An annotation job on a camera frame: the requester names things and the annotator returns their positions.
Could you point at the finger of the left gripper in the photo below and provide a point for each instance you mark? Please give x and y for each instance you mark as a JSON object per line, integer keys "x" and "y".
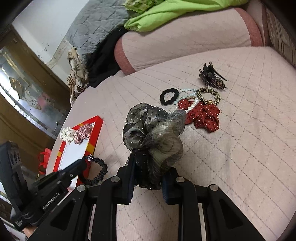
{"x": 74, "y": 167}

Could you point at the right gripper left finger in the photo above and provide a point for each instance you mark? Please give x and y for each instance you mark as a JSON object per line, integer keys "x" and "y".
{"x": 88, "y": 213}

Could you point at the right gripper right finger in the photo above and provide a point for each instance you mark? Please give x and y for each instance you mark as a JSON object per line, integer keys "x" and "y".
{"x": 223, "y": 219}

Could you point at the white cherry print scrunchie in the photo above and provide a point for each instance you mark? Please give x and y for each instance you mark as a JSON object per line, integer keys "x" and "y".
{"x": 67, "y": 134}

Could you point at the red plaid scrunchie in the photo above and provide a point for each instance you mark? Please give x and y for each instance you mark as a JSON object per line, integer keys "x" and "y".
{"x": 83, "y": 133}

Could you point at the grey organza scrunchie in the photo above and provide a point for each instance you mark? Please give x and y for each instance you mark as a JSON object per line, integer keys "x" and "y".
{"x": 153, "y": 136}

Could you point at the red polka dot scrunchie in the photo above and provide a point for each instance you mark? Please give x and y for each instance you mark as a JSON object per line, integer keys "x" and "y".
{"x": 204, "y": 116}

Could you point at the dark claw hair clip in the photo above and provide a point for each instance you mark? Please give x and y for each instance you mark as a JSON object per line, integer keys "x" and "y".
{"x": 211, "y": 77}

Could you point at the red gift bag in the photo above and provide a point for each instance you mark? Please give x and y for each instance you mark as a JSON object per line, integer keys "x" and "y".
{"x": 43, "y": 158}

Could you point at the red white tray box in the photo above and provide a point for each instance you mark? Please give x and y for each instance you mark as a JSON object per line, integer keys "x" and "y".
{"x": 69, "y": 153}

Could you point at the wooden glass door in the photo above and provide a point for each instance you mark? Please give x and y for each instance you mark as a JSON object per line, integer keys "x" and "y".
{"x": 34, "y": 101}

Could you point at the brown patterned scarf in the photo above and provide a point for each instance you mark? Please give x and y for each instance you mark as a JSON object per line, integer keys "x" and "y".
{"x": 77, "y": 80}

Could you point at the black clothing pile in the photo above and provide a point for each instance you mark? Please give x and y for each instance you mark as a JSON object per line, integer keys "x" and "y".
{"x": 102, "y": 64}

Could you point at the grey quilted blanket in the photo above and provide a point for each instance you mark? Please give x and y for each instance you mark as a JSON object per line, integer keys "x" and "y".
{"x": 96, "y": 20}

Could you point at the green blanket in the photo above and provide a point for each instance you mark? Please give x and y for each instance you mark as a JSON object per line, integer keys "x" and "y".
{"x": 149, "y": 15}

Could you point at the pink quilted bolster pillow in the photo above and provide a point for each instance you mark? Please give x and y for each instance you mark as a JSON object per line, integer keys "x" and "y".
{"x": 186, "y": 35}

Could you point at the striped floral cushion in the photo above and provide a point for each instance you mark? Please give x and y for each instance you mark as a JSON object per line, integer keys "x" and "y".
{"x": 280, "y": 39}

